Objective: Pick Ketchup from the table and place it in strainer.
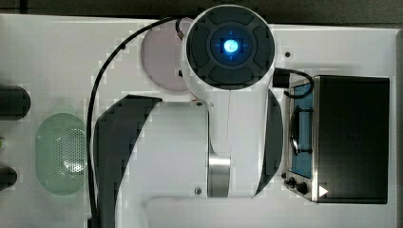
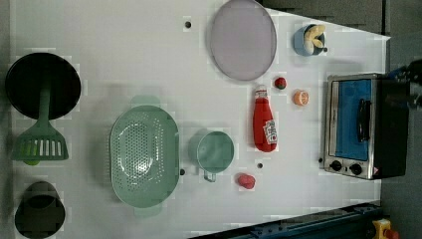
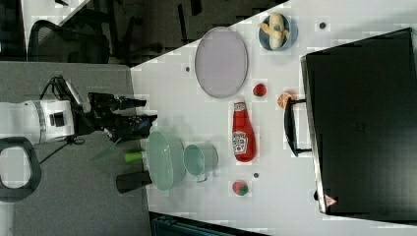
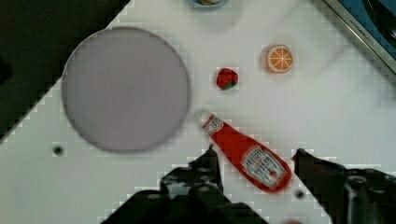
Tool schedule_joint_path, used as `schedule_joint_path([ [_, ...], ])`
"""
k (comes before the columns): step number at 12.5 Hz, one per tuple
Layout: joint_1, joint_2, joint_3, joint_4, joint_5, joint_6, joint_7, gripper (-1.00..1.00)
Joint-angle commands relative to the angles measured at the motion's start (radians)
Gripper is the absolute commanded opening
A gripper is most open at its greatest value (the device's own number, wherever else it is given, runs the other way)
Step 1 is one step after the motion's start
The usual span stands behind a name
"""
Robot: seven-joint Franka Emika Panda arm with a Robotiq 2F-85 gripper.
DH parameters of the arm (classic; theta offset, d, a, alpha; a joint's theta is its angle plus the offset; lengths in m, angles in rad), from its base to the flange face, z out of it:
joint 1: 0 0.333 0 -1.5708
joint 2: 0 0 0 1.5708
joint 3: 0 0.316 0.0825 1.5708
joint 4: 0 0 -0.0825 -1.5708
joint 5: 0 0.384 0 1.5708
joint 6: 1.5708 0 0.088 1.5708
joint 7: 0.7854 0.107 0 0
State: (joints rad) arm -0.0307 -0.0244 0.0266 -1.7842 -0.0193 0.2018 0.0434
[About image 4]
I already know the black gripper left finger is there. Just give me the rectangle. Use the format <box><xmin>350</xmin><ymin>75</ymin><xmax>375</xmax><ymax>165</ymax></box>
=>
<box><xmin>101</xmin><ymin>147</ymin><xmax>268</xmax><ymax>224</ymax></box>

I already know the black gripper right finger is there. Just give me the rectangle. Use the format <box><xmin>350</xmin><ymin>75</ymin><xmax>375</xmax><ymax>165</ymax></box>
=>
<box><xmin>292</xmin><ymin>148</ymin><xmax>396</xmax><ymax>224</ymax></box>

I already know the red plush ketchup bottle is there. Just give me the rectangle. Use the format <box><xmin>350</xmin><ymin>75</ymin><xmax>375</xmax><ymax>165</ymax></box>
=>
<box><xmin>196</xmin><ymin>110</ymin><xmax>291</xmax><ymax>193</ymax></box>

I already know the small plush strawberry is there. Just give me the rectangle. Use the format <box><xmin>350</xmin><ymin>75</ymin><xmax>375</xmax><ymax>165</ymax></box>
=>
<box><xmin>216</xmin><ymin>68</ymin><xmax>239</xmax><ymax>91</ymax></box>

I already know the grey round plate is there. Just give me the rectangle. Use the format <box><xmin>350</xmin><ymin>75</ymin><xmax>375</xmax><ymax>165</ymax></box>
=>
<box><xmin>62</xmin><ymin>27</ymin><xmax>191</xmax><ymax>152</ymax></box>

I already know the plush orange slice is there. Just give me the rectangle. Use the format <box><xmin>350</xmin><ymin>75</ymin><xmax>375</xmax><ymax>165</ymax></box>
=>
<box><xmin>265</xmin><ymin>45</ymin><xmax>293</xmax><ymax>74</ymax></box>

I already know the silver toaster oven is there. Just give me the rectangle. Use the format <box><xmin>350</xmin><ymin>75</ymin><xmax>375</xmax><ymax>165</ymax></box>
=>
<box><xmin>321</xmin><ymin>0</ymin><xmax>396</xmax><ymax>75</ymax></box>

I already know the blue bowl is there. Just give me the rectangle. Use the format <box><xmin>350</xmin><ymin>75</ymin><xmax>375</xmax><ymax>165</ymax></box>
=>
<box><xmin>187</xmin><ymin>0</ymin><xmax>229</xmax><ymax>9</ymax></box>

